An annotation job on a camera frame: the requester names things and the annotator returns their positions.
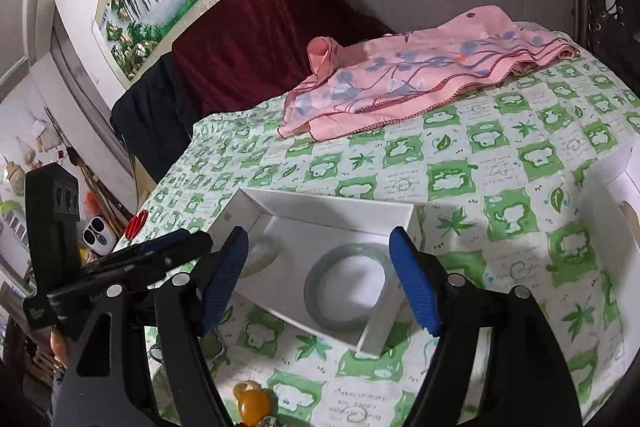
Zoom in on amber bead bracelet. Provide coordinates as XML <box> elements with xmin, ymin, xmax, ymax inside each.
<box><xmin>232</xmin><ymin>379</ymin><xmax>276</xmax><ymax>427</ymax></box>

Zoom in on black garment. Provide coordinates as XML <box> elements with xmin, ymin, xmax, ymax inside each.
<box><xmin>110</xmin><ymin>53</ymin><xmax>201</xmax><ymax>182</ymax></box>

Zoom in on green jade bangle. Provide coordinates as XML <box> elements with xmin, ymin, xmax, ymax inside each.
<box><xmin>304</xmin><ymin>243</ymin><xmax>392</xmax><ymax>333</ymax></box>

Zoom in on pink floral cloth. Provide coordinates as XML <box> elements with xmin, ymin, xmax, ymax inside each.
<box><xmin>278</xmin><ymin>5</ymin><xmax>579</xmax><ymax>142</ymax></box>

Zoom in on green white patterned bedsheet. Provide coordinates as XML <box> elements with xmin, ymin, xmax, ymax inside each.
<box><xmin>140</xmin><ymin>52</ymin><xmax>639</xmax><ymax>426</ymax></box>

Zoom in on dark red velvet cloth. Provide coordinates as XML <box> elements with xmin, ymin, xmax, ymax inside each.
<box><xmin>171</xmin><ymin>0</ymin><xmax>390</xmax><ymax>118</ymax></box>

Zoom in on person's left hand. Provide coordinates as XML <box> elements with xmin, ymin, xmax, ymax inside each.
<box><xmin>50</xmin><ymin>327</ymin><xmax>70</xmax><ymax>367</ymax></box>

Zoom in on white box lid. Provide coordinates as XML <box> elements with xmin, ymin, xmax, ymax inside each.
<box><xmin>578</xmin><ymin>138</ymin><xmax>639</xmax><ymax>273</ymax></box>

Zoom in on white vivo box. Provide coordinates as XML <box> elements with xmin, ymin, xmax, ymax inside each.
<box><xmin>208</xmin><ymin>188</ymin><xmax>422</xmax><ymax>357</ymax></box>

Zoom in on red handled scissors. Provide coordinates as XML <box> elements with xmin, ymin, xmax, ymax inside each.
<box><xmin>124</xmin><ymin>209</ymin><xmax>149</xmax><ymax>241</ymax></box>

